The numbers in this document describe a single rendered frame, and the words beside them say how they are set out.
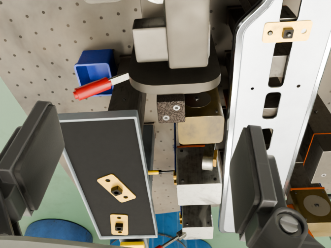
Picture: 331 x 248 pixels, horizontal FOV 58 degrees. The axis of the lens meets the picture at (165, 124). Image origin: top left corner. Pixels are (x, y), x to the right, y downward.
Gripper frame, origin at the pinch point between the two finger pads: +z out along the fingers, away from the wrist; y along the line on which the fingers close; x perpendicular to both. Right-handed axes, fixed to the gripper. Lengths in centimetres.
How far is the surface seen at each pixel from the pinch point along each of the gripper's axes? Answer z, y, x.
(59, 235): 105, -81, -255
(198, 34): 23.7, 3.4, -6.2
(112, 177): 23.5, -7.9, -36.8
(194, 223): 34, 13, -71
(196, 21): 23.7, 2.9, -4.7
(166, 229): 103, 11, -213
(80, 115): 24.8, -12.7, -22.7
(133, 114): 24.9, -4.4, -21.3
